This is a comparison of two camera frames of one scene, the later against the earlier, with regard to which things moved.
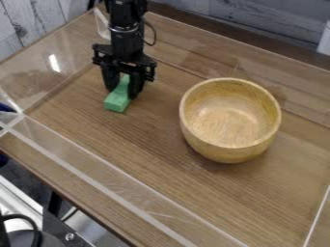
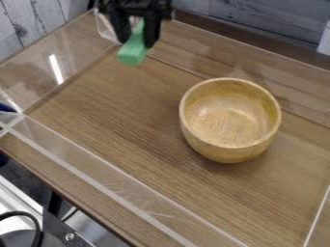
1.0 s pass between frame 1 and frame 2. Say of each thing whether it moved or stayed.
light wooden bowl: stayed
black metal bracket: stayed
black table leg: stayed
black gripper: moved
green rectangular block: moved
